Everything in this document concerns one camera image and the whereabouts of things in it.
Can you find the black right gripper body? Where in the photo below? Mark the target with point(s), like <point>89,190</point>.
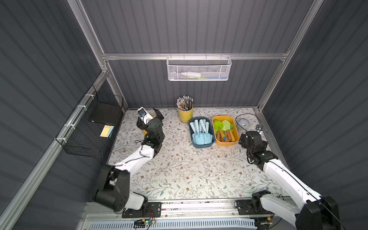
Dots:
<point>252,136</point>

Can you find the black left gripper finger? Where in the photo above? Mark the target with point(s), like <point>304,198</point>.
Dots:
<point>158,113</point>
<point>140,124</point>

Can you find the green shovel wooden handle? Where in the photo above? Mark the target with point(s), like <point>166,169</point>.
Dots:
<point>227,130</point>

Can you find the light blue shovel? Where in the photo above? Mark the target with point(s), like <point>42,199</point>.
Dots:
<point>204,137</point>
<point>195,128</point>

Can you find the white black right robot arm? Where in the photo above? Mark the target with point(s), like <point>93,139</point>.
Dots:
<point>311,211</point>

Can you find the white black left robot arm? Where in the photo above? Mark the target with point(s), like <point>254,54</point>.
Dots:
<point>113,183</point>

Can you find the yellow storage box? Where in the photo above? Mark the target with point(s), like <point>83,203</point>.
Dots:
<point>235,132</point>

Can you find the teal storage box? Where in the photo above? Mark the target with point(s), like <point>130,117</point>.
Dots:
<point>211,131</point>

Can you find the yellow pencil cup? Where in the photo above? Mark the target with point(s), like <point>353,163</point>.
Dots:
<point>185,116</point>

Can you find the bundle of colored pencils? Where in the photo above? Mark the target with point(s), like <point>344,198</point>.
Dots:
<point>185,103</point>

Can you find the yellow sticky note pad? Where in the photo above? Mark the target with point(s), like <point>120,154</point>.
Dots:
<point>107,131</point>

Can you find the black notebook in basket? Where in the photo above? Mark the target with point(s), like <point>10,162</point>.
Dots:
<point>105,113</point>

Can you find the white bottle in mesh basket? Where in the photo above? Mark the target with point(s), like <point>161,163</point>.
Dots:
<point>191,74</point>

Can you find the small green circuit board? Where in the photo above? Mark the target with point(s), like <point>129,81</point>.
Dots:
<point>143,223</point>

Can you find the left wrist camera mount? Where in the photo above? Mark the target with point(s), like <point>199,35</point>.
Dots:
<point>142,112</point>

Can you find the green shovel brown handle front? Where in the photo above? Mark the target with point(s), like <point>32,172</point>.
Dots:
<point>220,134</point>

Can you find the white mesh wall basket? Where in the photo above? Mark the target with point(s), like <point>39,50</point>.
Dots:
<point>212,68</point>

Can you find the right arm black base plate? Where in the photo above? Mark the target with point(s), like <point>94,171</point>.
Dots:
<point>245,207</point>

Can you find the black wire wall basket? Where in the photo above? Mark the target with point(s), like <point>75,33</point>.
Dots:
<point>82,137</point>

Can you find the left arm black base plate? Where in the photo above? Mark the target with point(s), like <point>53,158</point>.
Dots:
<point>148,209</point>

